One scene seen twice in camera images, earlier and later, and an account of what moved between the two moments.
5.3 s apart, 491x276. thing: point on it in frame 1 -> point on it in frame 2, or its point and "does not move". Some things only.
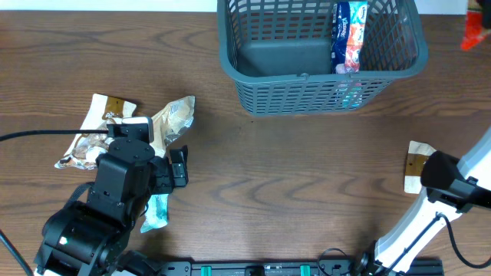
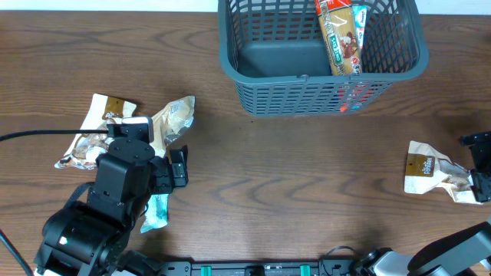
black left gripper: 160,172 does not move
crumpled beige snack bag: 170,120 does not move
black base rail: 430,267 does not move
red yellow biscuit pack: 474,31 -> 341,40
